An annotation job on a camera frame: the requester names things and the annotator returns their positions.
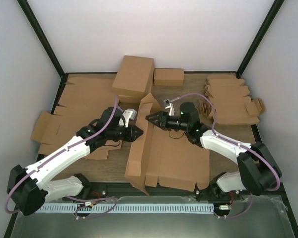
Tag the right black frame post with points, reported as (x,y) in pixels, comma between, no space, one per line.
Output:
(268,20)

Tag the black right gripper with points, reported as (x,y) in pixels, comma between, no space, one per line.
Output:
(162,118)

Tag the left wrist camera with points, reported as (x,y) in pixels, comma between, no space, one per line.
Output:
(127,115)

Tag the large folded cardboard box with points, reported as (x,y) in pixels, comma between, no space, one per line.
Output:
(134,76)

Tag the lower folded cardboard box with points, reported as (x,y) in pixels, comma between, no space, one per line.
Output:
(129,97)

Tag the stack flat cardboard blanks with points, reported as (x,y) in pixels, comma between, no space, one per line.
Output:
(82,100)
(229,102)

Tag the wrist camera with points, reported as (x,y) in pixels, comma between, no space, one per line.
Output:
(169,106)
(127,115)

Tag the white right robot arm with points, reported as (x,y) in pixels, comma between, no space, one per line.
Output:
(257,172)

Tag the large cardboard box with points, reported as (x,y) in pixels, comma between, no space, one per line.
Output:
(156,159)
(134,76)

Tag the left stack flat cardboard blanks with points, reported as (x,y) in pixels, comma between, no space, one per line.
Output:
(82,100)

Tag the right stack flat cardboard blanks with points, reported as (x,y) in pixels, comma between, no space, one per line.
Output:
(229,102)

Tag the black frame base rail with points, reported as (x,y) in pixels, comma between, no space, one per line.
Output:
(122,189)

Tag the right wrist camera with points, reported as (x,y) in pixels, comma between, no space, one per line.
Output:
(169,106)

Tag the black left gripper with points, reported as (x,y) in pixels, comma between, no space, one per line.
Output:
(132,136)

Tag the white slotted cable duct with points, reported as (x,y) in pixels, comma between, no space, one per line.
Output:
(131,208)

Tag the left black frame post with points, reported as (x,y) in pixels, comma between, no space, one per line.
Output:
(27,10)

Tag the small folded cardboard box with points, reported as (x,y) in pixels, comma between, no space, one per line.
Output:
(168,77)

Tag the black frame post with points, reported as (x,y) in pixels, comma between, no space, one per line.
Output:
(27,10)
(268,20)

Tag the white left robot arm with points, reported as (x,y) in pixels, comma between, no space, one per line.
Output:
(33,186)

